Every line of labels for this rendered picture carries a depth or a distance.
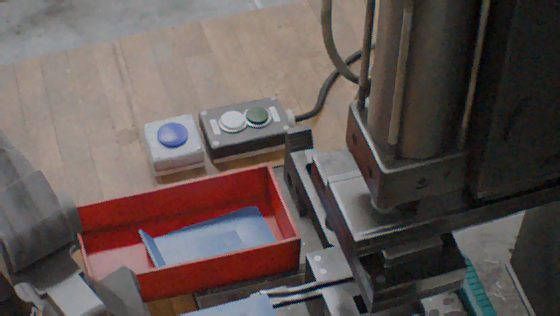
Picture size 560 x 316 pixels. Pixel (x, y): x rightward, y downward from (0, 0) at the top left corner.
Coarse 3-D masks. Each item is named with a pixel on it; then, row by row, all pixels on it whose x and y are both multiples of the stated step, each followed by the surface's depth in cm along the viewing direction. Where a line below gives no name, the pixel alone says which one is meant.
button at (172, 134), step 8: (160, 128) 149; (168, 128) 149; (176, 128) 149; (184, 128) 149; (160, 136) 148; (168, 136) 148; (176, 136) 148; (184, 136) 148; (168, 144) 147; (176, 144) 147
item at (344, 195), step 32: (320, 160) 119; (352, 160) 119; (320, 192) 119; (352, 192) 111; (512, 192) 112; (544, 192) 112; (352, 224) 108; (384, 224) 108; (416, 224) 108; (448, 224) 110; (352, 256) 109; (384, 256) 109; (416, 256) 110; (448, 256) 111; (384, 288) 108; (416, 288) 110; (448, 288) 112
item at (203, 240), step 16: (256, 208) 144; (208, 224) 143; (224, 224) 143; (240, 224) 143; (256, 224) 143; (144, 240) 137; (160, 240) 141; (176, 240) 141; (192, 240) 141; (208, 240) 141; (256, 240) 141; (272, 240) 141; (160, 256) 138; (176, 256) 139; (192, 256) 139
